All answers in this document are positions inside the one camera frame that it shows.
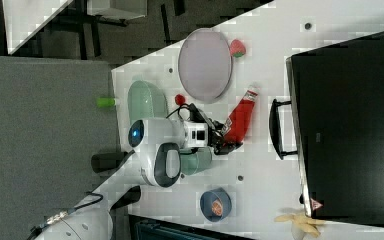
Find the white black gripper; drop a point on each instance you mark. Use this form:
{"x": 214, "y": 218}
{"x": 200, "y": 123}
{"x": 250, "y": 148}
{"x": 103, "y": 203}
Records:
{"x": 198, "y": 135}

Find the red felt ketchup bottle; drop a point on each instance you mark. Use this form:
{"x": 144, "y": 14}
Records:
{"x": 237, "y": 123}

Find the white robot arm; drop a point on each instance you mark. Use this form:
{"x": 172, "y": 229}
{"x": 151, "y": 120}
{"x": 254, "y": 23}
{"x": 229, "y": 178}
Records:
{"x": 155, "y": 160}

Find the black toaster oven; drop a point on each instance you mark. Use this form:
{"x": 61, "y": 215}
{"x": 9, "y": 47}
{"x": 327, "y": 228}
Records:
{"x": 337, "y": 103}

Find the green plastic mug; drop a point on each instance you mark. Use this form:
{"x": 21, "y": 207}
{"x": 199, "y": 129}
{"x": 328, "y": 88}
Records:
{"x": 196, "y": 160}

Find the red strawberry toy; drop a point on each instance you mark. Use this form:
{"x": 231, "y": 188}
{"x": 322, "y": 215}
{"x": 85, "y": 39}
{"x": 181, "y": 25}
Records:
{"x": 180, "y": 99}

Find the blue bowl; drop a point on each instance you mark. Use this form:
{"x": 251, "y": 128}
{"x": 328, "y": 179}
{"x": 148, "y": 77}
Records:
{"x": 208, "y": 197}

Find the orange slice toy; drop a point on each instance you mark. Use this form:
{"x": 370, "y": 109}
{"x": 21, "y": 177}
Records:
{"x": 217, "y": 207}

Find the lilac round plate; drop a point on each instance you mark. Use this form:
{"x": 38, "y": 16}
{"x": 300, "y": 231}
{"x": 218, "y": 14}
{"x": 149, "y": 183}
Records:
{"x": 205, "y": 65}

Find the green plastic colander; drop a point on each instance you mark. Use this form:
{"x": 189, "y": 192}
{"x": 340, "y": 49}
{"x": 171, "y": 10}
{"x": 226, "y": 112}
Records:
{"x": 146, "y": 100}

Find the pink strawberry toy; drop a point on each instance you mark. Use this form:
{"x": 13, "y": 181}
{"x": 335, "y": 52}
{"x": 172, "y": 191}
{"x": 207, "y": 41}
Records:
{"x": 237, "y": 48}

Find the peeled banana toy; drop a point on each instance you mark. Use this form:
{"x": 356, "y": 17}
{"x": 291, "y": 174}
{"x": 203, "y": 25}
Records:
{"x": 301, "y": 225}

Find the green mango toy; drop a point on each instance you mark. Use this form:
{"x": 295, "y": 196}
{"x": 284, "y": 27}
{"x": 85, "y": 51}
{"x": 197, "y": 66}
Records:
{"x": 104, "y": 102}

